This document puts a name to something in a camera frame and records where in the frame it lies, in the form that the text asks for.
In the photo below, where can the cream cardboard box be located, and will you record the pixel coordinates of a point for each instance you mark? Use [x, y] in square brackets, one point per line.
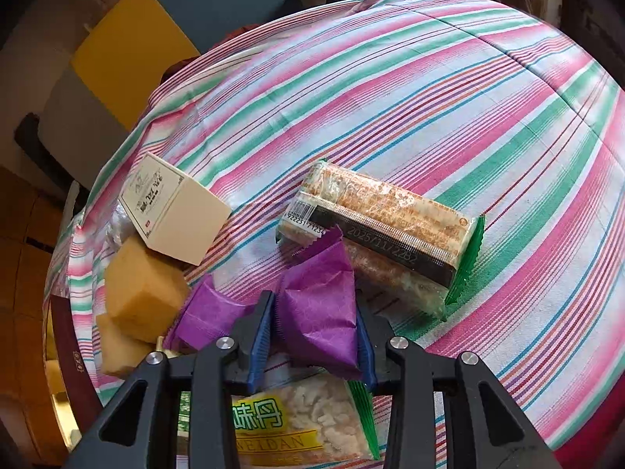
[176, 210]

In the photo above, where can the purple snack packet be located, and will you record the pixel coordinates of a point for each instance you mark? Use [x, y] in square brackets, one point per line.
[210, 317]
[317, 317]

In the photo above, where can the yellow-label rice snack packet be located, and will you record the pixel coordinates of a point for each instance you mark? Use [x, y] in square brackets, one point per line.
[302, 420]

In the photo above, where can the rice cracker packet green edges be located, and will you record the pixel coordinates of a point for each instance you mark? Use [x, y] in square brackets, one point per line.
[385, 229]

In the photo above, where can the dark red cloth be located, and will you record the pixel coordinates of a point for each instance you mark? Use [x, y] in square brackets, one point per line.
[239, 33]

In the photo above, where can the yellow sponge block small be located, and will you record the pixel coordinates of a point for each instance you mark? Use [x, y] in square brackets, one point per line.
[117, 349]

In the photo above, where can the striped pink green cloth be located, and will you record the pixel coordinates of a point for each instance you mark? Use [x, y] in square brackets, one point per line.
[390, 97]

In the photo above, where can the clear plastic bag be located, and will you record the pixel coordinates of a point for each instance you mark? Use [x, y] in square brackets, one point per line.
[113, 234]

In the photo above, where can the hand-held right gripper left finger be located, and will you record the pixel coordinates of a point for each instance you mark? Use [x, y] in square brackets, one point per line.
[259, 339]

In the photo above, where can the yellow blue grey padded chair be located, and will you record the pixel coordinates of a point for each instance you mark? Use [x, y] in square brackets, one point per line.
[136, 44]

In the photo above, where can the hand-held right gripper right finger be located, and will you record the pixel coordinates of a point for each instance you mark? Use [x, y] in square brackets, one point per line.
[366, 354]

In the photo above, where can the yellow sponge block large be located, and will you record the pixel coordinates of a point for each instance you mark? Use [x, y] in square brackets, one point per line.
[146, 293]

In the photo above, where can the dark red gold-lined box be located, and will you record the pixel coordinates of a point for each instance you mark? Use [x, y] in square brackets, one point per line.
[66, 347]

